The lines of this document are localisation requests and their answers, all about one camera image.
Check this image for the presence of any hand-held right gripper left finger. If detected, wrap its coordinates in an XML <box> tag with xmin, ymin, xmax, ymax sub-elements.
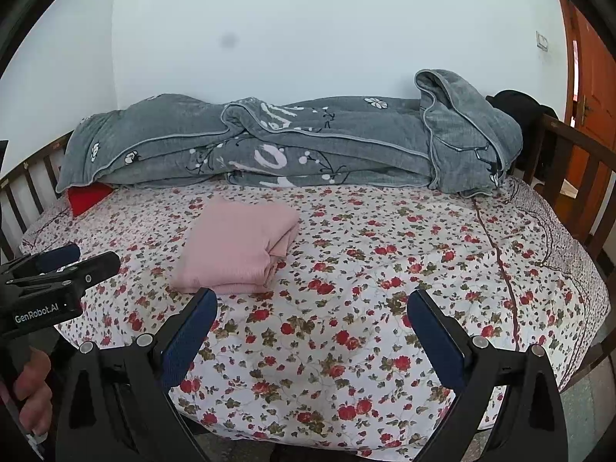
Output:
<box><xmin>55</xmin><ymin>287</ymin><xmax>218</xmax><ymax>462</ymax></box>

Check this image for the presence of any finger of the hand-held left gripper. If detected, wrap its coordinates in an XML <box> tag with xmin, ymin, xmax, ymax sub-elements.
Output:
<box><xmin>12</xmin><ymin>251</ymin><xmax>121</xmax><ymax>294</ymax></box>
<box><xmin>10</xmin><ymin>244</ymin><xmax>81</xmax><ymax>275</ymax></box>

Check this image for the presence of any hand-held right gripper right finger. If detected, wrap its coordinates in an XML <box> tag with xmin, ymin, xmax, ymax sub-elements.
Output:
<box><xmin>407</xmin><ymin>290</ymin><xmax>569</xmax><ymax>462</ymax></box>

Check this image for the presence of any pink knit sweater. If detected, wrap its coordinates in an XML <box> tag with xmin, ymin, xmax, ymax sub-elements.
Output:
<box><xmin>168</xmin><ymin>196</ymin><xmax>300</xmax><ymax>295</ymax></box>

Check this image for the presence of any person's left hand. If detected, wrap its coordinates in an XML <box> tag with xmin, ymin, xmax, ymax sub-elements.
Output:
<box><xmin>12</xmin><ymin>348</ymin><xmax>54</xmax><ymax>436</ymax></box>

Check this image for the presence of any red cloth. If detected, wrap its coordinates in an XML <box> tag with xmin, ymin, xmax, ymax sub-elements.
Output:
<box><xmin>67</xmin><ymin>183</ymin><xmax>114</xmax><ymax>216</ymax></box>

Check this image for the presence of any floral bed sheet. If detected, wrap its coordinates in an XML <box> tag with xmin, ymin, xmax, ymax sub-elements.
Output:
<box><xmin>22</xmin><ymin>173</ymin><xmax>612</xmax><ymax>458</ymax></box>

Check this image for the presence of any grey floral blanket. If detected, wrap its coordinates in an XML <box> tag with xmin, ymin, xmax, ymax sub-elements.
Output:
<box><xmin>57</xmin><ymin>69</ymin><xmax>524</xmax><ymax>198</ymax></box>

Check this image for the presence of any black cloth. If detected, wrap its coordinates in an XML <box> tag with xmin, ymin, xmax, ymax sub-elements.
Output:
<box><xmin>486</xmin><ymin>90</ymin><xmax>559</xmax><ymax>179</ymax></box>

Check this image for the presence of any orange wooden door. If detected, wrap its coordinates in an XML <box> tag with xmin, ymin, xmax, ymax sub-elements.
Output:
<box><xmin>558</xmin><ymin>0</ymin><xmax>616</xmax><ymax>198</ymax></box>

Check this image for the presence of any wooden bed frame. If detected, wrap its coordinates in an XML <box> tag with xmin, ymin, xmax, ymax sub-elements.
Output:
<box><xmin>0</xmin><ymin>106</ymin><xmax>616</xmax><ymax>395</ymax></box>

